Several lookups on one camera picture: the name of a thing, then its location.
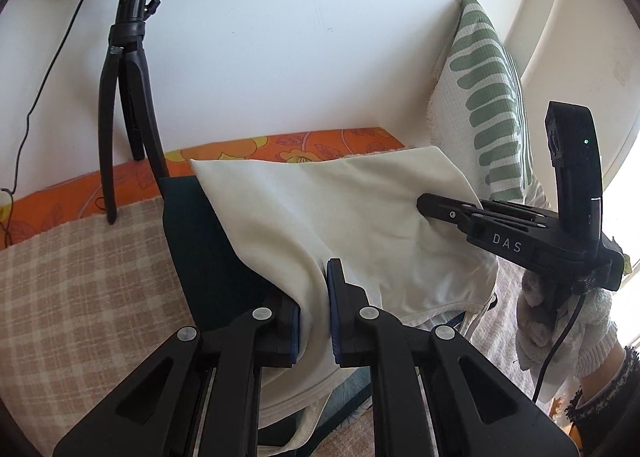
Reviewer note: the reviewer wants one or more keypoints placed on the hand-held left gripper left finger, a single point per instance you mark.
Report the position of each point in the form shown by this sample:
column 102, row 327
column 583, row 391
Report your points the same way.
column 296, row 337

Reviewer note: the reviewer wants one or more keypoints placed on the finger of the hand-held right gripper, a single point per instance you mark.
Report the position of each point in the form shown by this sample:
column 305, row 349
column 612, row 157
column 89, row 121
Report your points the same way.
column 520, row 211
column 445, row 207

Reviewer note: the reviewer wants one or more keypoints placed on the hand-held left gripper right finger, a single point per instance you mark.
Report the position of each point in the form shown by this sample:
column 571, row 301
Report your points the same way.
column 332, row 307

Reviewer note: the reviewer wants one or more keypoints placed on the white camisole top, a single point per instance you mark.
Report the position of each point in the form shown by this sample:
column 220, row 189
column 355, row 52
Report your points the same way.
column 360, row 207

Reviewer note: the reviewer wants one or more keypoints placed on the person's right forearm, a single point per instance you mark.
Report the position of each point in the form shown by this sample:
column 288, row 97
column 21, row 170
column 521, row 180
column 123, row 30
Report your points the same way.
column 615, row 387

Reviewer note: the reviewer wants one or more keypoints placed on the person's right hand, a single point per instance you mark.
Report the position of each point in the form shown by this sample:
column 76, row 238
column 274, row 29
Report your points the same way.
column 595, row 332

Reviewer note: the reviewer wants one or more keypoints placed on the green striped white cover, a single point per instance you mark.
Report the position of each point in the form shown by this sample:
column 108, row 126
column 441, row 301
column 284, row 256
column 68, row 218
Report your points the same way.
column 485, row 102

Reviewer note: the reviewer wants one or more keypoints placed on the dark teal patterned cloth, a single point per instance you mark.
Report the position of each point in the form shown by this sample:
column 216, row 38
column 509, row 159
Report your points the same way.
column 210, row 247

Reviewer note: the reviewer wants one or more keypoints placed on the orange floral cloth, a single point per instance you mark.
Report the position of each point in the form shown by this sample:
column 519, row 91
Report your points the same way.
column 310, row 147

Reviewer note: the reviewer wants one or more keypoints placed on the beige checked tablecloth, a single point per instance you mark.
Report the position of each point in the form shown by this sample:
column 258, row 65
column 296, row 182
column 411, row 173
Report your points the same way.
column 90, row 287

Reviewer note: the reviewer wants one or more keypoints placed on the black tabletop tripod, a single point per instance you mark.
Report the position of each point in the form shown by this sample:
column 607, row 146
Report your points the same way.
column 137, row 72

